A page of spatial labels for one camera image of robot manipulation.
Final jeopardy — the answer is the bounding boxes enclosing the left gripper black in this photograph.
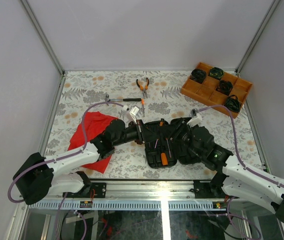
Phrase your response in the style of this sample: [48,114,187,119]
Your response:
[114,120,161,148]

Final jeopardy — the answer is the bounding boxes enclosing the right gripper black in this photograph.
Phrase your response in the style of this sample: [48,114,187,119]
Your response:
[157,118,203,157]

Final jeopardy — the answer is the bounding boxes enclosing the black plastic tool case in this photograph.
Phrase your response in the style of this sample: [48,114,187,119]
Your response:
[143,117,191,169]

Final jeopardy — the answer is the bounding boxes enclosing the black orange screwdriver large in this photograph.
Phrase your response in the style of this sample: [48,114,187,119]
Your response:
[166,138,173,159]

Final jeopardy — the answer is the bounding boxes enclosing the thin black precision screwdriver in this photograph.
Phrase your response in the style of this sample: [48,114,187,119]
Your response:
[159,119,164,127]

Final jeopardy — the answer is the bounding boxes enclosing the small hammer black grip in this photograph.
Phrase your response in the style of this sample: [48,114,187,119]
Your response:
[105,94,142,103]

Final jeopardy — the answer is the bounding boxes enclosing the small orange precision screwdriver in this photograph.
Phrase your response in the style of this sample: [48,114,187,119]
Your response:
[141,98,145,117]

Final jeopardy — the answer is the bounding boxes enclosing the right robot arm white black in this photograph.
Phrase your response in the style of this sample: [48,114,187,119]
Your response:
[169,118,284,223]

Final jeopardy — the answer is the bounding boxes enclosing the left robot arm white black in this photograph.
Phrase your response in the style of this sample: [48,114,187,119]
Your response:
[11,119,144,205]

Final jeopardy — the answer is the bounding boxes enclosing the red cloth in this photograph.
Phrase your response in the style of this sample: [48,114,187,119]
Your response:
[68,112,117,174]

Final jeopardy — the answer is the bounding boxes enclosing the orange wooden divided tray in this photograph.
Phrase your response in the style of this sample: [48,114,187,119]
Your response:
[180,62,253,109]

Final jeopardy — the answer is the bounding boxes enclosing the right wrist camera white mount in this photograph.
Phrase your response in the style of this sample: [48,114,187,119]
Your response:
[187,109,202,127]

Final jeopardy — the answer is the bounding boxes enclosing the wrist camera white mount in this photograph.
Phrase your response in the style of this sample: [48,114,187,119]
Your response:
[122,105,140,124]
[187,109,202,127]

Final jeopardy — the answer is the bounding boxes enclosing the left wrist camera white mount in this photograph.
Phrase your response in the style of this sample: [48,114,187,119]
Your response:
[122,105,140,124]

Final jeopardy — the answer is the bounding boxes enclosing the orange handled pliers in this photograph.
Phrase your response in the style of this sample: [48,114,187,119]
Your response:
[136,78,149,99]

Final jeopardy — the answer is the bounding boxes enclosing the aluminium frame rail front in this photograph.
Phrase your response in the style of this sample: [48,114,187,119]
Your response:
[29,180,229,212]

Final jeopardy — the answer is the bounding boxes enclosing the rolled green strap right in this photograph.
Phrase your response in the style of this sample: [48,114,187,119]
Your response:
[223,94,243,112]

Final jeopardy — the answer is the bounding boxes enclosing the rolled green strap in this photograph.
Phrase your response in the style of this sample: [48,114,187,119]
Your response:
[223,94,243,112]
[208,66,225,80]

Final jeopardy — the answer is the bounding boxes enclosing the rolled dark strap middle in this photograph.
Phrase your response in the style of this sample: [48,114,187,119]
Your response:
[216,79,234,95]

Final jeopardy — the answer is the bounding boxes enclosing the rolled dark strap top-left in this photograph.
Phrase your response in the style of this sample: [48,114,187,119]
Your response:
[191,68,207,83]

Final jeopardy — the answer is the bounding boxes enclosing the rolled green strap top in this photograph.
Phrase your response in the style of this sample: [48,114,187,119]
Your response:
[208,66,225,80]

